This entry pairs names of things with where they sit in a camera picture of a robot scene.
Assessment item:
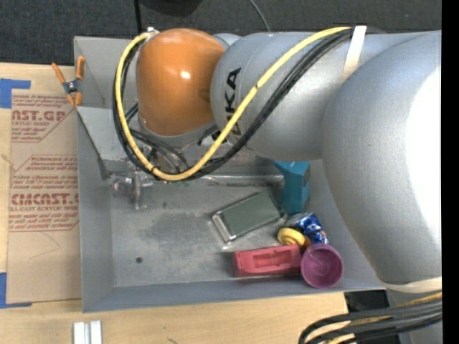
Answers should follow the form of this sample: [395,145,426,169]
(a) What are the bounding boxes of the blue crumpled packet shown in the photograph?
[285,212,329,246]

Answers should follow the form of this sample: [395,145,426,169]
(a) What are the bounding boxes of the yellow ring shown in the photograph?
[277,226,311,249]

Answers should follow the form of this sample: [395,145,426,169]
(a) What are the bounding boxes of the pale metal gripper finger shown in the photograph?
[111,176,136,199]
[133,172,154,211]

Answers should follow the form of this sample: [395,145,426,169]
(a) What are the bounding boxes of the purple cup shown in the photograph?
[300,243,344,290]

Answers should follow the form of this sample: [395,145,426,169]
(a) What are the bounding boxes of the teal box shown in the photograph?
[273,160,311,216]

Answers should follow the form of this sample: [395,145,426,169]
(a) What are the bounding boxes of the red flat block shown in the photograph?
[230,244,303,279]

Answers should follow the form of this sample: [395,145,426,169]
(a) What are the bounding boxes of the grey metal bin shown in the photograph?
[73,35,389,313]

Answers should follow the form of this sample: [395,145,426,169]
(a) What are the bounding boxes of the black cylinder on white bracket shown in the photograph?
[197,128,224,146]

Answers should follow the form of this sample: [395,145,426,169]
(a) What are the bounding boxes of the grey flat block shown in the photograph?
[211,191,286,244]

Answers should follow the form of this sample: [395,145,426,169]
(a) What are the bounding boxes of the brown cardboard board red print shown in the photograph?
[0,62,84,306]

